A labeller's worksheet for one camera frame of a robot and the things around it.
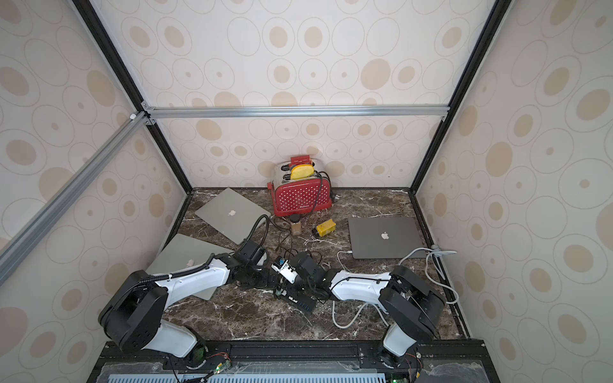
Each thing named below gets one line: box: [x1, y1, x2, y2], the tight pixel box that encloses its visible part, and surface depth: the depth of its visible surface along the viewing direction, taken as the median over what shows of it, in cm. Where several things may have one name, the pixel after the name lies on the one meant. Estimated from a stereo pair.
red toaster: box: [266, 161, 333, 217], surface depth 104 cm
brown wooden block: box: [291, 221, 302, 236], surface depth 101 cm
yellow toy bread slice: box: [290, 164, 315, 180], surface depth 102 cm
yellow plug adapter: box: [315, 218, 337, 237], surface depth 104 cm
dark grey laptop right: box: [348, 217, 428, 259], surface depth 105 cm
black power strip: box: [279, 283, 317, 312], surface depth 83 cm
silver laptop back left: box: [194, 187, 265, 245], surface depth 112 cm
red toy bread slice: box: [289, 154, 313, 169], surface depth 104 cm
